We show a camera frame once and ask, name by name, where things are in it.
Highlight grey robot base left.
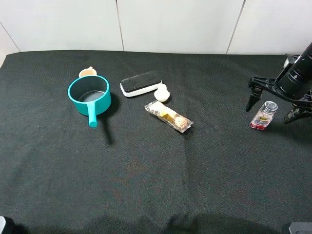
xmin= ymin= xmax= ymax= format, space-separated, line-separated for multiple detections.
xmin=0 ymin=216 xmax=15 ymax=234

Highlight clear wrapped snack packet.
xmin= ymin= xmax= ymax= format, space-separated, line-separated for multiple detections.
xmin=144 ymin=100 xmax=193 ymax=133

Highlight small beige cup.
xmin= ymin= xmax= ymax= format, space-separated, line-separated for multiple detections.
xmin=78 ymin=66 xmax=97 ymax=78

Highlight black and white eraser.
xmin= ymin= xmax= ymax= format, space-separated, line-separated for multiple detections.
xmin=120 ymin=71 xmax=162 ymax=98

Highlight grey robot base right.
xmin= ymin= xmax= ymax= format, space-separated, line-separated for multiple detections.
xmin=281 ymin=222 xmax=312 ymax=234

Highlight white gourd-shaped object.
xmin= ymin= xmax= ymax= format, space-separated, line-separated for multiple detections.
xmin=154 ymin=84 xmax=170 ymax=102

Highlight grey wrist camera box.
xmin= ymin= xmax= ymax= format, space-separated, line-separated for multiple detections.
xmin=283 ymin=54 xmax=299 ymax=68

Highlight small clear candy bottle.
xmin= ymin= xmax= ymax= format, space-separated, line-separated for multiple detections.
xmin=250 ymin=101 xmax=278 ymax=130

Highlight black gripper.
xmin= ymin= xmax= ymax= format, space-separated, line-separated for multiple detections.
xmin=245 ymin=77 xmax=312 ymax=124

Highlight teal saucepan with handle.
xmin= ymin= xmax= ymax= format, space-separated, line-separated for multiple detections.
xmin=67 ymin=75 xmax=112 ymax=128

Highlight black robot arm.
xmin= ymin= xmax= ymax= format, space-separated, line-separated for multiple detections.
xmin=245 ymin=45 xmax=312 ymax=124

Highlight black tablecloth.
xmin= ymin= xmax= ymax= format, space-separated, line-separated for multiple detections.
xmin=0 ymin=51 xmax=312 ymax=234

